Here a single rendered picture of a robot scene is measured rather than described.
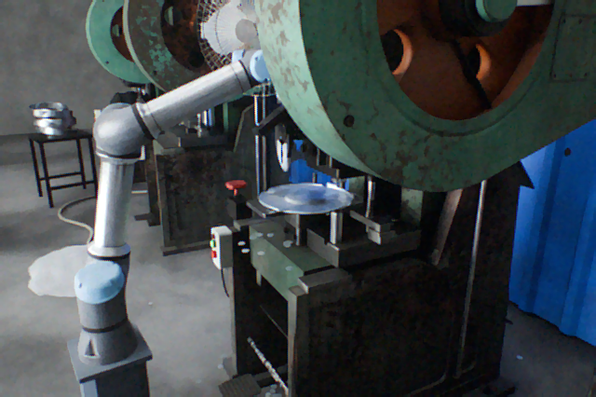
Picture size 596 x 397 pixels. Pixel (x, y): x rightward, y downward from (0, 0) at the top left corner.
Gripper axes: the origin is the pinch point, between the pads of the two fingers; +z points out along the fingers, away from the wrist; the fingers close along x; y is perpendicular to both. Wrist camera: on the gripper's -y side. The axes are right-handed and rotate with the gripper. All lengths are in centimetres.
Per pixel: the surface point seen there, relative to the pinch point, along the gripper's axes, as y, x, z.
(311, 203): 6.2, -6.0, 10.5
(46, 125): -63, 288, 24
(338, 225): 7.4, -19.1, 13.0
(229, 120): 41, 158, 11
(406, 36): 10, -39, -36
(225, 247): -12.3, 20.3, 31.4
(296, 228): 2.3, -3.9, 18.7
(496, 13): 19, -53, -40
